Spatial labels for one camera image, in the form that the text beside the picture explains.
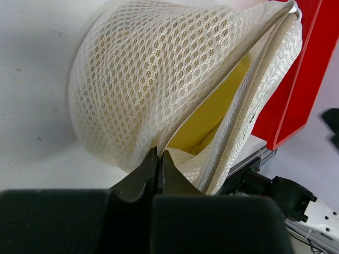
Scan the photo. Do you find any yellow bra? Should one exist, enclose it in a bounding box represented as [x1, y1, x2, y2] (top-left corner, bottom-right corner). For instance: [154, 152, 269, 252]
[168, 55, 251, 155]

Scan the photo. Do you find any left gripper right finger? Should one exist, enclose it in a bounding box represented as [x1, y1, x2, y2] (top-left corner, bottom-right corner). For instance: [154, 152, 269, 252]
[157, 150, 203, 196]

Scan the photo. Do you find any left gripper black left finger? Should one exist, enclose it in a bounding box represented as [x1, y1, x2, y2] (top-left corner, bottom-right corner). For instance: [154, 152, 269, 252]
[109, 147, 158, 203]

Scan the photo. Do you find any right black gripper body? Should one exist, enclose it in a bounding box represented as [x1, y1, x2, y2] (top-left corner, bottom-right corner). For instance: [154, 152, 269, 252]
[321, 108, 339, 150]

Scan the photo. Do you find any red plastic tray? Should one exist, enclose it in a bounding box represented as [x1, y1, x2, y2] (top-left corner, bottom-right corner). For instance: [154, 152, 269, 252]
[252, 0, 338, 151]

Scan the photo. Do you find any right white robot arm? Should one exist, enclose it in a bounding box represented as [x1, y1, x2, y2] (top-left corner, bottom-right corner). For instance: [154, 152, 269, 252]
[242, 171, 338, 241]

